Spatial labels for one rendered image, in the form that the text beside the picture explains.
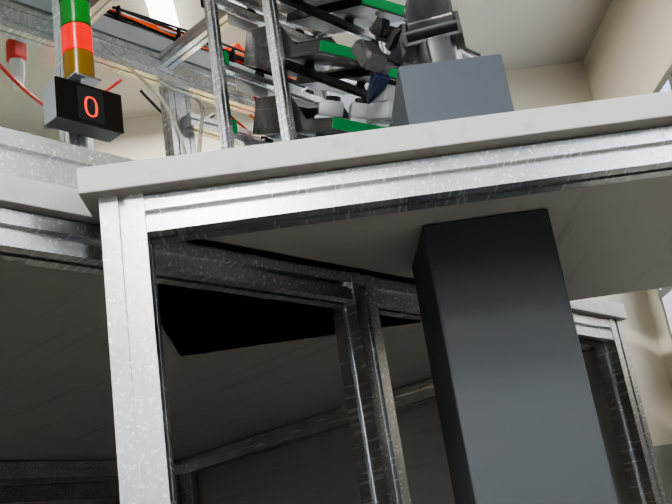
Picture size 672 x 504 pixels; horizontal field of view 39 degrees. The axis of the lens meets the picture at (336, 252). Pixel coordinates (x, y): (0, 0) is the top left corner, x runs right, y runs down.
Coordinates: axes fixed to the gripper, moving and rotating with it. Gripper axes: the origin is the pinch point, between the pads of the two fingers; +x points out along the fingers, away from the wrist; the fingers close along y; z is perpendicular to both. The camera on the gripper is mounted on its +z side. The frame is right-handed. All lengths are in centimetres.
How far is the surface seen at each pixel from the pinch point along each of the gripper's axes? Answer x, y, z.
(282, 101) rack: 14.9, 8.9, 13.9
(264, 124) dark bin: 24.1, 6.1, 19.9
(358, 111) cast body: 8.7, -1.5, 5.8
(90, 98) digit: 18, 47, 5
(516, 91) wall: 116, -315, 283
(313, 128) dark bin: 14.2, 5.8, 5.5
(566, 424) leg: -2, 13, -76
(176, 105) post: 86, -29, 124
